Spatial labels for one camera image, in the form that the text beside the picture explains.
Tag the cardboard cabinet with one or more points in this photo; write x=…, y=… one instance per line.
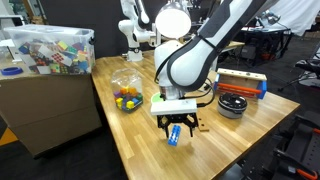
x=50, y=110

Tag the black round pot with lid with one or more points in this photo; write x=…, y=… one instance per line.
x=232, y=103

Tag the blue Lego brick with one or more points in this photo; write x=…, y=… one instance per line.
x=174, y=138

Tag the large yellow cube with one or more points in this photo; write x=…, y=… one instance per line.
x=130, y=104

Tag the orange cube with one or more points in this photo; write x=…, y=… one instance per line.
x=132, y=90
x=124, y=91

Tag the blue cube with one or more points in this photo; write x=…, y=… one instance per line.
x=135, y=101

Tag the purple cube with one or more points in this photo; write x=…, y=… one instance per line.
x=117, y=95

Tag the green bowl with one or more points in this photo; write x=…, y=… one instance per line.
x=156, y=98

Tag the clear bin of puzzle cubes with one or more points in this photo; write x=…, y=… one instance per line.
x=50, y=36

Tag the wooden piece with two holes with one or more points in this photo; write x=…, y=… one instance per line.
x=203, y=126

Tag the orange and black clamp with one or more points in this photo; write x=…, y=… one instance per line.
x=306, y=174

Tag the black perforated frame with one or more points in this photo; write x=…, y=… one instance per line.
x=310, y=150

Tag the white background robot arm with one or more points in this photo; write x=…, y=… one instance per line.
x=133, y=30

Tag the wooden background desk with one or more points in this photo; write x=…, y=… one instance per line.
x=236, y=45

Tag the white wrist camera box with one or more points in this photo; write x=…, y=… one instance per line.
x=173, y=107

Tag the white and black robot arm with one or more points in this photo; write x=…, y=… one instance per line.
x=190, y=63

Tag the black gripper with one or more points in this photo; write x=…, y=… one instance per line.
x=177, y=119

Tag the dark background table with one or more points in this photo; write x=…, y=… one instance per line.
x=270, y=43

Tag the clear plastic jar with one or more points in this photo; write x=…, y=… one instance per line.
x=126, y=80

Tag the white sheet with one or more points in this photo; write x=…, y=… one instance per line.
x=296, y=16

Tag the black office chair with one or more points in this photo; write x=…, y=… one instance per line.
x=306, y=66

